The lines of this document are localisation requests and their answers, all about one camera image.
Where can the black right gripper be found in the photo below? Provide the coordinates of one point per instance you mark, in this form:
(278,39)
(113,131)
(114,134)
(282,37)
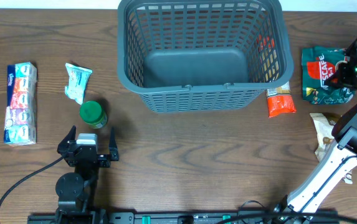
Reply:
(344,74)

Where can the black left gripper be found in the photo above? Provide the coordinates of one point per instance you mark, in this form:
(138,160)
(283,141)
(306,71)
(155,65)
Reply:
(104,161)

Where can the green Nescafe coffee bag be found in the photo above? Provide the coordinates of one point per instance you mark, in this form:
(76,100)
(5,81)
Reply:
(318,65)

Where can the beige brown snack bag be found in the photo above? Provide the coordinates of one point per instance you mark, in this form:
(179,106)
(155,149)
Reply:
(324,123)

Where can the orange snack packet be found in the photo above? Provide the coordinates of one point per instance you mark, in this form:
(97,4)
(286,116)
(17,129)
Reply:
(279,100)

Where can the teal white wipes packet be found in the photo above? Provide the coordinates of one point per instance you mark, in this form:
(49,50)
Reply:
(78,78)

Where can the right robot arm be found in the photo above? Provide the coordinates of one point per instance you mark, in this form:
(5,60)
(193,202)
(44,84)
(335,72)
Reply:
(301,205)

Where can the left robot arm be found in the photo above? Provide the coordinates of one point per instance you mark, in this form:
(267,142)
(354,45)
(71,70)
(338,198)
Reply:
(76,190)

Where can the green lidded jar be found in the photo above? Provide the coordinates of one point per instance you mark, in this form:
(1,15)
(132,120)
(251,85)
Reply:
(93,114)

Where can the Kleenex tissue multipack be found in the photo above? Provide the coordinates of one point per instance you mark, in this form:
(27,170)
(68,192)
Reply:
(20,119)

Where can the grey plastic basket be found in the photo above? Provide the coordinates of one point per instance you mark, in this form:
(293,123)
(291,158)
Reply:
(184,55)

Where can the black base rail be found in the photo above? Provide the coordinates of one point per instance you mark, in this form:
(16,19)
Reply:
(139,218)

